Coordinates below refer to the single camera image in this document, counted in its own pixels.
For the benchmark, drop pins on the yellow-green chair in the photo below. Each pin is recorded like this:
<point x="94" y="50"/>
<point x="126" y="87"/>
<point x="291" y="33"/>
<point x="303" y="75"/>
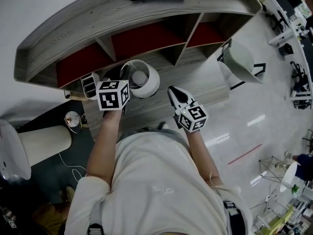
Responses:
<point x="281" y="221"/>

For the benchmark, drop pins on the black office chair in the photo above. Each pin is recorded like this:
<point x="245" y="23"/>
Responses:
<point x="277" y="19"/>
<point x="298" y="70"/>

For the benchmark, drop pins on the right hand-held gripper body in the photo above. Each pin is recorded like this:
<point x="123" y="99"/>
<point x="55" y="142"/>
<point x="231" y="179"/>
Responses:
<point x="193" y="117"/>

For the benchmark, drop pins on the grey chair with black frame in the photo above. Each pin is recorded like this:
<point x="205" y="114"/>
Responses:
<point x="242" y="62"/>

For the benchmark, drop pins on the grey wooden desk with shelves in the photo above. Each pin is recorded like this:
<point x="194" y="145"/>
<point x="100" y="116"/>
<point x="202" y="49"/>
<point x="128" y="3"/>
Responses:
<point x="156" y="109"/>

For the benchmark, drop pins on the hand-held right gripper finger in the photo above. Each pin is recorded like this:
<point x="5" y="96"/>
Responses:
<point x="189" y="98"/>
<point x="172" y="101"/>

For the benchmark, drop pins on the person's left forearm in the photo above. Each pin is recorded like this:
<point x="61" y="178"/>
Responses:
<point x="102" y="150"/>

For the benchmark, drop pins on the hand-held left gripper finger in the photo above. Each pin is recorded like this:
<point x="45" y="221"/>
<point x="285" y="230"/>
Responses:
<point x="112" y="75"/>
<point x="124" y="72"/>

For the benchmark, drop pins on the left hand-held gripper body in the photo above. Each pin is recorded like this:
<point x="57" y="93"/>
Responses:
<point x="111" y="97"/>

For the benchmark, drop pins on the person's right shoe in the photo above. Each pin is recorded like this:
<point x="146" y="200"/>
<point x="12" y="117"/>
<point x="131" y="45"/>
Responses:
<point x="163" y="125"/>

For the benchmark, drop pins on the black storage box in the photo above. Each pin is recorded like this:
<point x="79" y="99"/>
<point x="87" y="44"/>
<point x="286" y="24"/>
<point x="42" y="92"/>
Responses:
<point x="286" y="49"/>

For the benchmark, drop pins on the white slotted organiser box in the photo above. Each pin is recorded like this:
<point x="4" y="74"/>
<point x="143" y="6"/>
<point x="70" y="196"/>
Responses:
<point x="89" y="87"/>

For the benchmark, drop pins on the person in white shirt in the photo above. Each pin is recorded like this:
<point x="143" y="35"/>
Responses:
<point x="156" y="185"/>

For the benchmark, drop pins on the small green potted plant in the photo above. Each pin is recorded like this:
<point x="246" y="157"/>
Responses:
<point x="295" y="190"/>

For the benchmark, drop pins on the white table lamp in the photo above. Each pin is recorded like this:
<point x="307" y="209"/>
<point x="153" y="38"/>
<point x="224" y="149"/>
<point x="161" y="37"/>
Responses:
<point x="149" y="84"/>

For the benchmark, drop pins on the person's blue jeans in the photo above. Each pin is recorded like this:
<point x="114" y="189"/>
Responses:
<point x="171" y="133"/>

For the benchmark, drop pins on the white frame office desk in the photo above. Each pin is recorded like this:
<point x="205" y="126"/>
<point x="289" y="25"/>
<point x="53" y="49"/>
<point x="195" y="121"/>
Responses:
<point x="278" y="37"/>

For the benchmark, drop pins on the person's right forearm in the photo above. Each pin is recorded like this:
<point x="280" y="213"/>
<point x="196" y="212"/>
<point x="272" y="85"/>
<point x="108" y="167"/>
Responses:
<point x="203" y="155"/>

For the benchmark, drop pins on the red floor tape strip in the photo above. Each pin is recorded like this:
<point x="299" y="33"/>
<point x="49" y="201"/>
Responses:
<point x="244" y="154"/>

